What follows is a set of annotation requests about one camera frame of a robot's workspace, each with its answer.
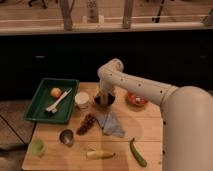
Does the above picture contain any light green cup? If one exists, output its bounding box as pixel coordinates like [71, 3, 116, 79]
[28, 139, 45, 157]

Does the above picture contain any dark purple bowl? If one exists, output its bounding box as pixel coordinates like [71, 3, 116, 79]
[94, 94, 115, 107]

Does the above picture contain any yellow corn cob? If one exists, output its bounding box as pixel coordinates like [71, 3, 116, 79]
[86, 150, 114, 160]

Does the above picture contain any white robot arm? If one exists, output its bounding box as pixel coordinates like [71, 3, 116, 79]
[97, 59, 213, 171]

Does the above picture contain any green plastic tray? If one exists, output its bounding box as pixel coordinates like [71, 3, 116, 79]
[23, 78, 79, 124]

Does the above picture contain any small metal cup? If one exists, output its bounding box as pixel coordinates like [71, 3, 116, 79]
[59, 129, 74, 146]

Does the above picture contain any orange round fruit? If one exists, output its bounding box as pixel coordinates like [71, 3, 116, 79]
[50, 87, 62, 98]

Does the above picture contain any green cucumber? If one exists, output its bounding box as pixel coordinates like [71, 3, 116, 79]
[129, 138, 147, 167]

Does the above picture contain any red orange bowl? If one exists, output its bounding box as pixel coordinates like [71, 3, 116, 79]
[126, 92, 148, 107]

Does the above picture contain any white dish brush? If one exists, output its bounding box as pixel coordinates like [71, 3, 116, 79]
[45, 89, 71, 114]

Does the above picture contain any blue grey cloth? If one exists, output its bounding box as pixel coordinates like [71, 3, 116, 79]
[97, 112, 125, 138]

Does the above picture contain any dark grape bunch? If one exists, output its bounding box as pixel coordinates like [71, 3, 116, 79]
[76, 114, 96, 135]

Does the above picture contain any white cup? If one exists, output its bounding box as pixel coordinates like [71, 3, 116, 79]
[74, 92, 89, 109]

